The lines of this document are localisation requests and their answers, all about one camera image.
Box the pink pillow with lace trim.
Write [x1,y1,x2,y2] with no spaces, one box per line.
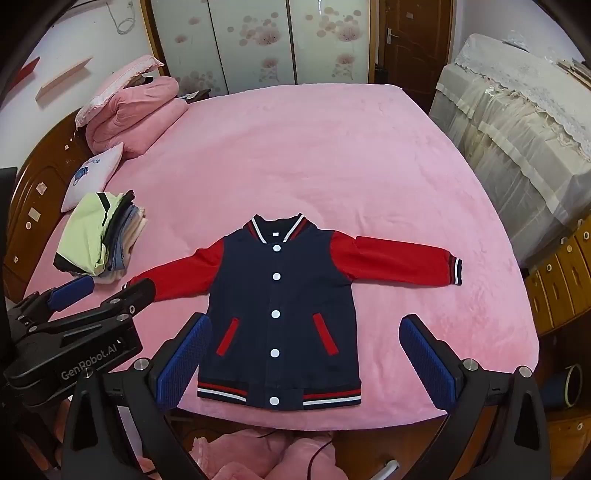
[75,54,165,128]

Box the furniture under lace cover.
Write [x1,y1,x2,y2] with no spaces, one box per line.
[428,32,591,267]

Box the wooden headboard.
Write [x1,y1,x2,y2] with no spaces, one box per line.
[4,108,93,301]

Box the navy and red varsity jacket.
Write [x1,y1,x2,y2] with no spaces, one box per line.
[126,213,464,409]

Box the pink bed sheet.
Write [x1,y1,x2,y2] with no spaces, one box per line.
[9,83,542,433]

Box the pink fluffy cloth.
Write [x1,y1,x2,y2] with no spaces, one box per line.
[189,427,399,480]

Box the black cable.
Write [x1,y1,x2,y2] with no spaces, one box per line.
[257,428,334,480]

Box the light green garment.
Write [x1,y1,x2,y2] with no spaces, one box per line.
[53,190,148,280]

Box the wooden drawer cabinet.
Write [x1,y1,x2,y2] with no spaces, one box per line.
[524,222,591,339]

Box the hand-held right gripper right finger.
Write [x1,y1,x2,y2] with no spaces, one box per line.
[398,315,552,480]

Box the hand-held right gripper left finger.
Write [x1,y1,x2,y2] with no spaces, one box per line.
[60,312,213,480]

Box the folded pink quilt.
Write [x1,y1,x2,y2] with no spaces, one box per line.
[86,76,189,158]

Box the small white printed pillow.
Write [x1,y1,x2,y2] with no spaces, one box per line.
[61,142,124,214]

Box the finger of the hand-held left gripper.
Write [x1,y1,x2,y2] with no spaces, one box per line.
[28,278,156,334]
[9,275,96,326]

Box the floral glass-door wardrobe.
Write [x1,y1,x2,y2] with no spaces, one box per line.
[141,0,380,97]

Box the wooden wall shelf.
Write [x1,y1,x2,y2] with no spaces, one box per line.
[36,56,93,100]

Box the roll of tape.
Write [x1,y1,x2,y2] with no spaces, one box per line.
[547,364,584,408]

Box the brown wooden door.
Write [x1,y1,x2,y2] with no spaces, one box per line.
[379,0,456,110]

